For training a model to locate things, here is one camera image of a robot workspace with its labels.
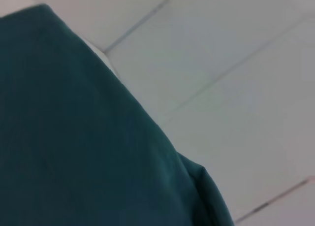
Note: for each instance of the blue teal shirt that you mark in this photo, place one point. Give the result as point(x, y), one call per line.
point(73, 125)

